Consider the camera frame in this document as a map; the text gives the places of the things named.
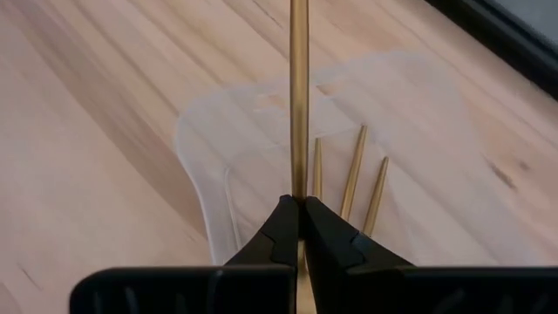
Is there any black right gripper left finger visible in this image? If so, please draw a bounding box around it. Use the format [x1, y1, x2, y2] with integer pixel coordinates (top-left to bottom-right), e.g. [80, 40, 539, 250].
[69, 195, 300, 314]

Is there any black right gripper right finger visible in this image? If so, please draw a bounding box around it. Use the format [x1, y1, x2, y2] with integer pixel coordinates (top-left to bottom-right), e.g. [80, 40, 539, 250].
[303, 195, 558, 314]

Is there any gold spoon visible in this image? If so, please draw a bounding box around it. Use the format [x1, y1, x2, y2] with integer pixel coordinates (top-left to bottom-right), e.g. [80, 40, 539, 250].
[289, 0, 317, 314]
[338, 125, 370, 222]
[311, 137, 324, 201]
[361, 155, 391, 238]

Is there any clear plastic bin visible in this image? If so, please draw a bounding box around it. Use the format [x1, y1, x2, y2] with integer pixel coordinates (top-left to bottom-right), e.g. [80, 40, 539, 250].
[174, 50, 441, 268]

